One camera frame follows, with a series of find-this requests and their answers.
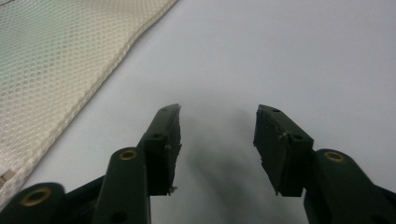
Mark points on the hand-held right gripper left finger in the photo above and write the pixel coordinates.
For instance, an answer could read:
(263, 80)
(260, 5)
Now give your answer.
(162, 149)

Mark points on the cream mesh laundry bag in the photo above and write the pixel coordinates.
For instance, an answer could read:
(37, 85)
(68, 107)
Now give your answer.
(62, 68)

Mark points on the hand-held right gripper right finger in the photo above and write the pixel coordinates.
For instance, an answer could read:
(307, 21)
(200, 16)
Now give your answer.
(283, 155)

